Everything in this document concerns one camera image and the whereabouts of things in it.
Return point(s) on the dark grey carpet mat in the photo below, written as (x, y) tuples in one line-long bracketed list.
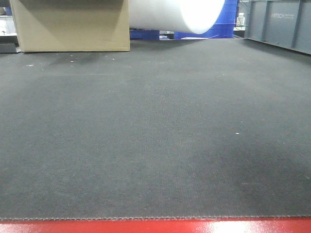
[(176, 129)]

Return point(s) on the white foam roll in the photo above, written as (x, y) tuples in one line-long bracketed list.
[(189, 16)]

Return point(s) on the brown cardboard box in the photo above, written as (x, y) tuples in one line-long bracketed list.
[(71, 25)]

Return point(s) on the grey metal cabinet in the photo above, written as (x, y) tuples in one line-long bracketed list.
[(282, 23)]

